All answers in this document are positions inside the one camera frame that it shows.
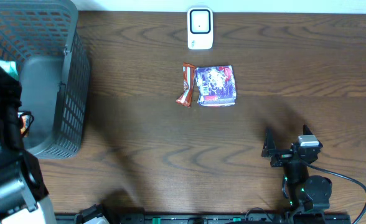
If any green wet wipes pack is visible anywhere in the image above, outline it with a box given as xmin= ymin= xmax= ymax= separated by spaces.
xmin=0 ymin=60 xmax=19 ymax=80

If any purple snack bag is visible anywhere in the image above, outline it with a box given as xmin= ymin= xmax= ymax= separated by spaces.
xmin=195 ymin=65 xmax=237 ymax=107

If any grey plastic mesh basket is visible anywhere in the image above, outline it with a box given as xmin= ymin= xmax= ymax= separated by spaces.
xmin=0 ymin=0 xmax=90 ymax=159

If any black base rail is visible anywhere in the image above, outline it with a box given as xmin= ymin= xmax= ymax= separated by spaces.
xmin=106 ymin=211 xmax=351 ymax=224

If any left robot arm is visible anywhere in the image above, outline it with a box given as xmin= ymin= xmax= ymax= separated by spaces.
xmin=0 ymin=66 xmax=56 ymax=224

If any white barcode scanner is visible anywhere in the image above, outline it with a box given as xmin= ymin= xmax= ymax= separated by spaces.
xmin=187 ymin=7 xmax=214 ymax=50

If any red-brown snack bar wrapper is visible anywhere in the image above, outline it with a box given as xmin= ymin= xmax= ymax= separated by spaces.
xmin=176 ymin=63 xmax=196 ymax=107

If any orange tissue pack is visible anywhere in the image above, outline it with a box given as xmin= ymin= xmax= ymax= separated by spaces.
xmin=17 ymin=111 xmax=34 ymax=138

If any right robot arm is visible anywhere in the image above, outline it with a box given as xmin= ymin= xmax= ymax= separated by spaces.
xmin=261 ymin=125 xmax=332 ymax=223

